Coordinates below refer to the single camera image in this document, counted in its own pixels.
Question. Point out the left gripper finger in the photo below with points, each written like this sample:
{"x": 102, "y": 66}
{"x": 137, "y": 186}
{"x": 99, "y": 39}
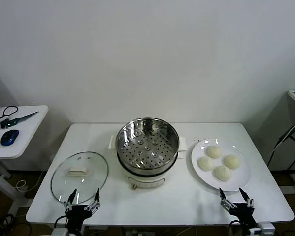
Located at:
{"x": 68, "y": 205}
{"x": 94, "y": 205}

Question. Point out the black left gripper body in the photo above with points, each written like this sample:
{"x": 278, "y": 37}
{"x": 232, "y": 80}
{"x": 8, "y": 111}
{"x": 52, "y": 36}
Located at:
{"x": 78, "y": 212}

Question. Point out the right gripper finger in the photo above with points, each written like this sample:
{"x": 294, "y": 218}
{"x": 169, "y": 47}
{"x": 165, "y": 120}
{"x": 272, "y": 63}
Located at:
{"x": 227, "y": 205}
{"x": 250, "y": 203}

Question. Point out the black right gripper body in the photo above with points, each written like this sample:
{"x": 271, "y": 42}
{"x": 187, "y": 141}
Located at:
{"x": 244, "y": 214}

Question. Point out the white steamed baozi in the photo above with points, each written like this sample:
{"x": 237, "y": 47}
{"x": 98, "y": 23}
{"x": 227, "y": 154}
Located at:
{"x": 232, "y": 161}
{"x": 206, "y": 163}
{"x": 214, "y": 151}
{"x": 222, "y": 173}

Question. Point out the stainless steel steamer basket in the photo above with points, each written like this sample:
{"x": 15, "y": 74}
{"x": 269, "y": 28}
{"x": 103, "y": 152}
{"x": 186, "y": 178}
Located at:
{"x": 147, "y": 157}

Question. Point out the white round plate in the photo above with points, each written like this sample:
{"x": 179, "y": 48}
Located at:
{"x": 211, "y": 183}

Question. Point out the power strip under table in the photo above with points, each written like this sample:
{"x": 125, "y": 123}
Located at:
{"x": 135, "y": 232}

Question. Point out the white electric cooker pot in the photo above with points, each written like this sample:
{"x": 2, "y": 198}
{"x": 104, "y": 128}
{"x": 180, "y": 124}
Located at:
{"x": 147, "y": 180}

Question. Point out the white side table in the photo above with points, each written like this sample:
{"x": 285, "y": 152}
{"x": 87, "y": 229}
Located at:
{"x": 26, "y": 137}

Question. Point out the blue computer mouse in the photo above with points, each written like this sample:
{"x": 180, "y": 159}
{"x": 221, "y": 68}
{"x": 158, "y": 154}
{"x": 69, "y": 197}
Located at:
{"x": 9, "y": 137}

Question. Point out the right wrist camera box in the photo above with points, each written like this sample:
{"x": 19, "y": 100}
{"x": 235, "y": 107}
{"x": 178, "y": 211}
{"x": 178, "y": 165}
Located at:
{"x": 265, "y": 228}

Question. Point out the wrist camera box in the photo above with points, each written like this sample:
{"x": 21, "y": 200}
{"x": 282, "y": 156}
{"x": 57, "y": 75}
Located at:
{"x": 59, "y": 232}
{"x": 265, "y": 228}

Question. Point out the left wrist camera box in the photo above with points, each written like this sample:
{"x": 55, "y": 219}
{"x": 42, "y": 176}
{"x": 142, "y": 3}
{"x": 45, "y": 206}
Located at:
{"x": 59, "y": 232}

